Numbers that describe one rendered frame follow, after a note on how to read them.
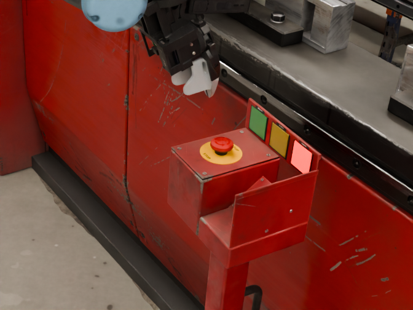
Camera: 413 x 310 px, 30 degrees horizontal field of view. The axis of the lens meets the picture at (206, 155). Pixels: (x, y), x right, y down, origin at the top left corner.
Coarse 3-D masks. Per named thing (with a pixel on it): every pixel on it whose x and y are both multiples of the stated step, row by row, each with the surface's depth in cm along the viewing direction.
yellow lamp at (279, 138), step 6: (276, 126) 129; (276, 132) 130; (282, 132) 128; (270, 138) 132; (276, 138) 130; (282, 138) 129; (270, 144) 132; (276, 144) 131; (282, 144) 129; (276, 150) 131; (282, 150) 129
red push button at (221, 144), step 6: (216, 138) 130; (222, 138) 130; (228, 138) 130; (210, 144) 129; (216, 144) 129; (222, 144) 129; (228, 144) 129; (216, 150) 128; (222, 150) 128; (228, 150) 128
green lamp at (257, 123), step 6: (252, 108) 134; (252, 114) 135; (258, 114) 133; (252, 120) 135; (258, 120) 134; (264, 120) 132; (252, 126) 136; (258, 126) 134; (264, 126) 132; (258, 132) 134; (264, 132) 133
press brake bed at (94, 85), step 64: (64, 64) 212; (128, 64) 183; (64, 128) 225; (128, 128) 191; (192, 128) 166; (320, 128) 133; (64, 192) 240; (128, 192) 202; (320, 192) 137; (384, 192) 124; (128, 256) 217; (192, 256) 184; (320, 256) 142; (384, 256) 128
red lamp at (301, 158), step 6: (294, 144) 126; (294, 150) 126; (300, 150) 125; (306, 150) 124; (294, 156) 127; (300, 156) 125; (306, 156) 124; (294, 162) 127; (300, 162) 126; (306, 162) 124; (300, 168) 126; (306, 168) 125
